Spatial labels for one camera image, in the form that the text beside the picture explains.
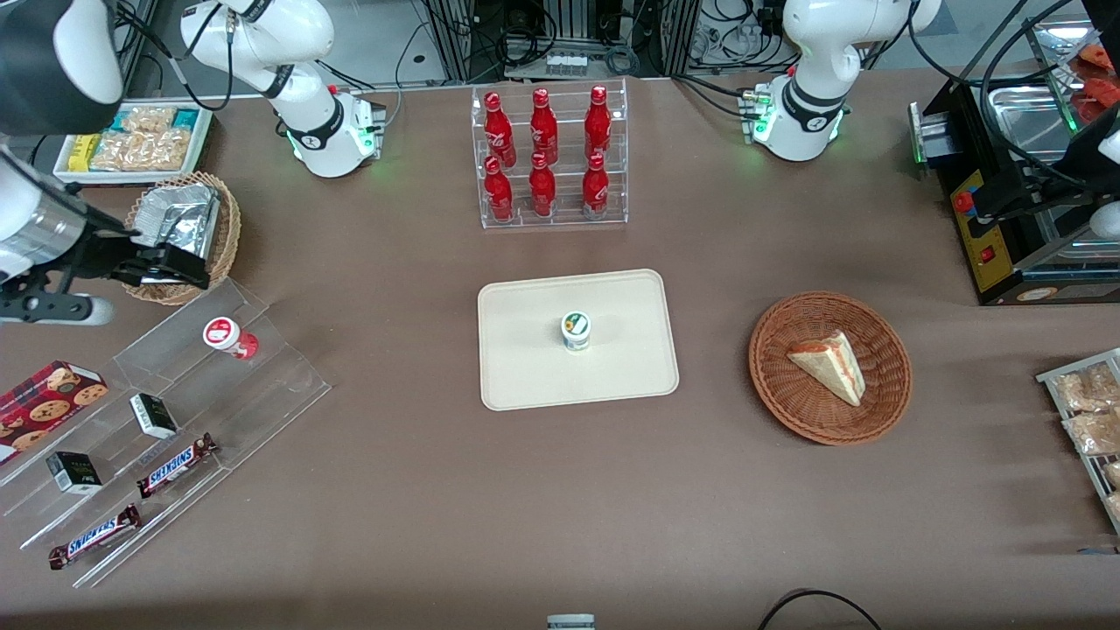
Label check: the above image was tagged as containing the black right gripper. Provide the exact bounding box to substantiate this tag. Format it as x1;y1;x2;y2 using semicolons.
51;227;212;291

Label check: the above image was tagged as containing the red gum tub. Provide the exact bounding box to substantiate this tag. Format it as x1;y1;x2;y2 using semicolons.
203;316;261;361

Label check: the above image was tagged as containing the cream plastic tray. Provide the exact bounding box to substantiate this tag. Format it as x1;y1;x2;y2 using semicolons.
477;269;681;412

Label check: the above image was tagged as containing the silver foil container stack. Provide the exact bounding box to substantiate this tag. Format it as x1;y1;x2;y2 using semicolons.
129;182;222;263

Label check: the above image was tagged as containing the tan oval wicker basket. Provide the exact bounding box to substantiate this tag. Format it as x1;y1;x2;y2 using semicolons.
115;171;242;306

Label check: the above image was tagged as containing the large clear cracker bag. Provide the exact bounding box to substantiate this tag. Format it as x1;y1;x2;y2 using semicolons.
90;129;192;173

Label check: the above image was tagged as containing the white rectangular snack bin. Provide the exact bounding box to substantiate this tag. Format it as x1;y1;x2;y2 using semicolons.
52;101;216;189

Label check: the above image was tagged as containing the clear acrylic stepped display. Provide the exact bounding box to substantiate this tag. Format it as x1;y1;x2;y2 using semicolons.
0;277;333;590

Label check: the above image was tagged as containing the small clear cracker bag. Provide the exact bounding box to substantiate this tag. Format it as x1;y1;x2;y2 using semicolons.
122;106;177;134

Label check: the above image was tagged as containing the small black box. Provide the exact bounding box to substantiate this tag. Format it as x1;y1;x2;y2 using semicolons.
45;451;104;497
129;393;180;441

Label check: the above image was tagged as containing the red cookie box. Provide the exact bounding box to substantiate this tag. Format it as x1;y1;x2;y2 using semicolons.
0;360;110;466

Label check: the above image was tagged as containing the Snickers chocolate bar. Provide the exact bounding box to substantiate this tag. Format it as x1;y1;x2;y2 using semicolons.
136;433;219;501
48;504;143;571

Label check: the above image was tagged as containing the red cola bottle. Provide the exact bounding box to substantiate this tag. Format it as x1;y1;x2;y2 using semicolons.
528;152;557;219
582;153;611;221
484;156;515;223
484;91;517;167
530;87;559;165
584;85;613;161

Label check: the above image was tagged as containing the clear acrylic bottle rack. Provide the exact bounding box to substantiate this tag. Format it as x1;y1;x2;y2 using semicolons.
471;77;629;232

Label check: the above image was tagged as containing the brown round wicker basket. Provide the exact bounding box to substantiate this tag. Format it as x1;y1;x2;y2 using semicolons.
748;290;914;447

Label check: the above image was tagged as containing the wrapped triangle sandwich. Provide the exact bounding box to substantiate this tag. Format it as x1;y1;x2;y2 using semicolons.
786;330;867;408

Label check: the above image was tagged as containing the black food warmer yellow panel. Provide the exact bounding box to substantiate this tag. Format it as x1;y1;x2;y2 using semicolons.
908;17;1120;307

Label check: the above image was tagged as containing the aluminium frame rail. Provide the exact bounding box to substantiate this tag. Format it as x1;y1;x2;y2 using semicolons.
114;0;160;99

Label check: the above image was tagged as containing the black looped cable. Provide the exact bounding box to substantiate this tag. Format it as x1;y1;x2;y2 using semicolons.
757;588;885;630

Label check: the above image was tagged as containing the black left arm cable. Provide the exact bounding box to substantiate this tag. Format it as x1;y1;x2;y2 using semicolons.
908;0;1120;192

